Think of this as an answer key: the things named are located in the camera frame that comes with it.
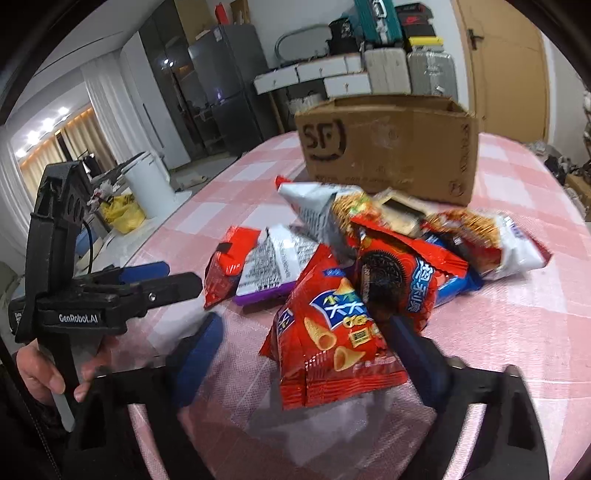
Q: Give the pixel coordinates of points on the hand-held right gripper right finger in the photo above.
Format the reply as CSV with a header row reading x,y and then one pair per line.
x,y
415,355

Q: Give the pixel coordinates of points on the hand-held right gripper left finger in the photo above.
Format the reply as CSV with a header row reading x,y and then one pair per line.
x,y
196,360

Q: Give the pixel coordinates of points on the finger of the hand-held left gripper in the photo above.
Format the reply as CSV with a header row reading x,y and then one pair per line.
x,y
145,272
171,288

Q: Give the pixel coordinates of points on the small red snack packet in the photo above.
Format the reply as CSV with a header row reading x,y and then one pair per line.
x,y
226,267

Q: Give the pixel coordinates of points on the red cookie packet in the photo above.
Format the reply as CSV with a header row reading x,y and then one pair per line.
x,y
415,277

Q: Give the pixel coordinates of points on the blue cookie packet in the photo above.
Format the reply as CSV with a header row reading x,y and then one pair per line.
x,y
455,286

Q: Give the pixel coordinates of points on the red cone snack packet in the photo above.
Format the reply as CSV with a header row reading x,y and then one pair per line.
x,y
323,332

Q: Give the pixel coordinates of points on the purple white snack packet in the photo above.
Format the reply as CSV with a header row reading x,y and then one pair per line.
x,y
272,263

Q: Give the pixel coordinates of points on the beige snack packet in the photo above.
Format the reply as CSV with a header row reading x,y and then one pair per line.
x,y
401,221

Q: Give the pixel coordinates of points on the white noodle snack packet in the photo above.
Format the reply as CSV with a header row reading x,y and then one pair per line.
x,y
309,203
512,249

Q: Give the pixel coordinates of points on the cardboard box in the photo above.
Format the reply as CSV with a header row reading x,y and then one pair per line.
x,y
392,147

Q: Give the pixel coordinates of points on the person's left hand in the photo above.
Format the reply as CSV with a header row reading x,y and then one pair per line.
x,y
39,369

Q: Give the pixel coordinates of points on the yellow plastic bag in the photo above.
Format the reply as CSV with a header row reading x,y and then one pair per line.
x,y
122,214

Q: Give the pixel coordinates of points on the white cylindrical appliance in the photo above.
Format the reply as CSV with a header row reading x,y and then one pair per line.
x,y
150,184

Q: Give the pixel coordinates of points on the pink checked tablecloth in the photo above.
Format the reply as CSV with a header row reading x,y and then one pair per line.
x,y
508,323

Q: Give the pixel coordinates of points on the white curtain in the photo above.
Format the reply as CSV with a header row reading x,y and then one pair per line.
x,y
111,106

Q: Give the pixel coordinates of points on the grey refrigerator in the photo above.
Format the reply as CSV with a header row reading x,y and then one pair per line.
x,y
231,92

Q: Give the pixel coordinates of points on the white drawer desk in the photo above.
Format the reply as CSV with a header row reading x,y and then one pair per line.
x,y
318,71

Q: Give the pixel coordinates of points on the silver suitcase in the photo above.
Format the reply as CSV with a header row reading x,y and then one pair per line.
x,y
431,74

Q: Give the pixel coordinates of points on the beige suitcase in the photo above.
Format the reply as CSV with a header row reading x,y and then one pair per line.
x,y
387,71

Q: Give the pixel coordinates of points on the wooden door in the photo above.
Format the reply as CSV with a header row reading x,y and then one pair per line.
x,y
503,69

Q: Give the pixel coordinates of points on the black bag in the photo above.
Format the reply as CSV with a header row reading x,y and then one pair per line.
x,y
344,37

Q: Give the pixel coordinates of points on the yellow box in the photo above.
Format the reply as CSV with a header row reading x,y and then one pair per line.
x,y
425,42

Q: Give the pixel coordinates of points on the teal suitcase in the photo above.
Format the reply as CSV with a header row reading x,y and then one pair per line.
x,y
376,21

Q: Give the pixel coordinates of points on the black red shoe box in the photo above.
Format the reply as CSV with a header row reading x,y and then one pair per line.
x,y
415,18

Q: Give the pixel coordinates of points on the oval metal frame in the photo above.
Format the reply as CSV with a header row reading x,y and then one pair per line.
x,y
300,34

